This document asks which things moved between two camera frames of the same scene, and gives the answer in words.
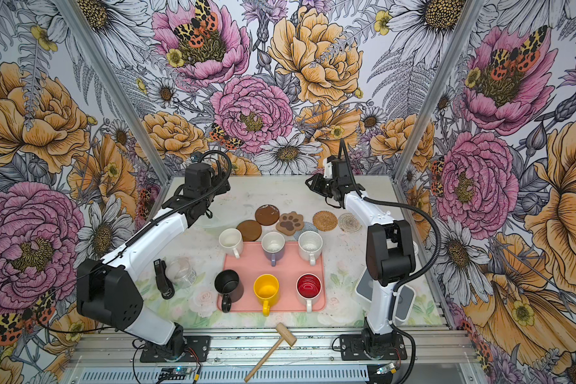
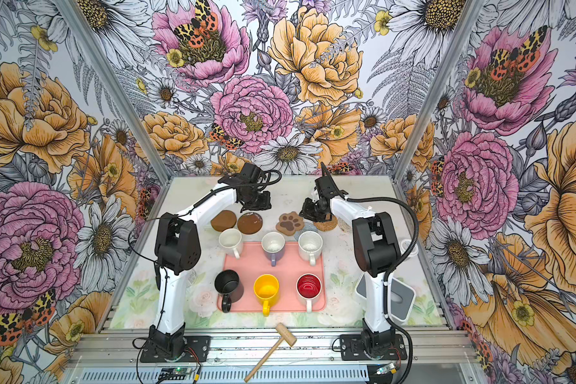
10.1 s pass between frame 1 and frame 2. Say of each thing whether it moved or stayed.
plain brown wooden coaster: moved
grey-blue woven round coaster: stayed
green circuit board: stayed
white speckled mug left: stayed
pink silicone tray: stayed
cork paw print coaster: stayed
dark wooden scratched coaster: moved
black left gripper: moved
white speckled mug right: stayed
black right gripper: moved
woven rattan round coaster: stayed
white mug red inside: stayed
